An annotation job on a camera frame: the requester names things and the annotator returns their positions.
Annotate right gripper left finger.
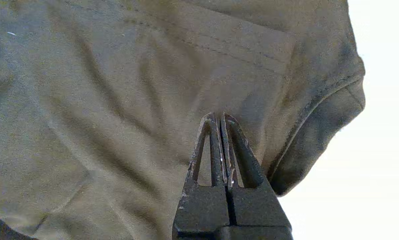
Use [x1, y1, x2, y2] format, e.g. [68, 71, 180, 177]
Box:
[173, 113, 234, 240]

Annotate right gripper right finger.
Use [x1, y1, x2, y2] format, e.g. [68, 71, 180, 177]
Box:
[220, 113, 293, 240]

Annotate black t-shirt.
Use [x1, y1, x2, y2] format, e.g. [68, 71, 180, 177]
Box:
[0, 0, 366, 240]

